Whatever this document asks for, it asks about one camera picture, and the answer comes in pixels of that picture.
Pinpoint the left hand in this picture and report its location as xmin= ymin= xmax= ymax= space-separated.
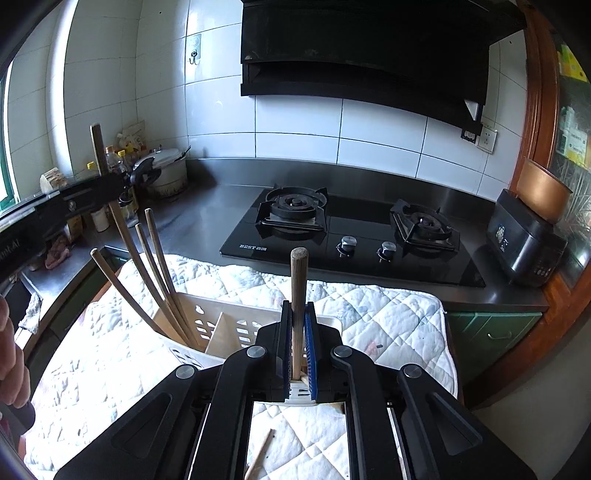
xmin=0 ymin=298 xmax=31 ymax=409

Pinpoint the grey dish rag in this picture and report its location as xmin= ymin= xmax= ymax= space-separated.
xmin=18 ymin=293 xmax=42 ymax=334

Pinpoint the white plastic utensil holder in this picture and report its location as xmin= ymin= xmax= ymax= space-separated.
xmin=153 ymin=295 xmax=348 ymax=413

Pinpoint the white quilted mat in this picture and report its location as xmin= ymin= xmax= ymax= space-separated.
xmin=25 ymin=255 xmax=458 ymax=479

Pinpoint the dark sauce bottle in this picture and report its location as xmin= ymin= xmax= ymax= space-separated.
xmin=104 ymin=144 xmax=139 ymax=218

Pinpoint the green cabinet drawer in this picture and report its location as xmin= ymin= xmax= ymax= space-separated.
xmin=446 ymin=312 xmax=542 ymax=383

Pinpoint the white pot with lid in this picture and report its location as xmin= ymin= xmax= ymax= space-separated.
xmin=133 ymin=148 xmax=190 ymax=199

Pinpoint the black gas stove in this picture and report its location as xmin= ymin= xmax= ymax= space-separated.
xmin=221 ymin=187 xmax=486 ymax=288

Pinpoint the black rice cooker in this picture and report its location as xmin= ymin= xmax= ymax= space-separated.
xmin=486 ymin=189 xmax=567 ymax=288

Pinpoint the copper inner pot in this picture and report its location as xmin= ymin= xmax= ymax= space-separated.
xmin=516 ymin=159 xmax=572 ymax=224

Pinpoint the wooden glass cabinet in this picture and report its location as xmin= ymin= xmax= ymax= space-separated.
xmin=464 ymin=1 xmax=590 ymax=408

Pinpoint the black range hood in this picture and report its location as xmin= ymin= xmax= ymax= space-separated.
xmin=240 ymin=1 xmax=526 ymax=135

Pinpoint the green wall hook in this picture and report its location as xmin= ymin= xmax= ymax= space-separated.
xmin=186 ymin=33 xmax=201 ymax=66

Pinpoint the white wall socket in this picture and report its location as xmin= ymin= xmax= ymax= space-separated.
xmin=477 ymin=127 xmax=498 ymax=154

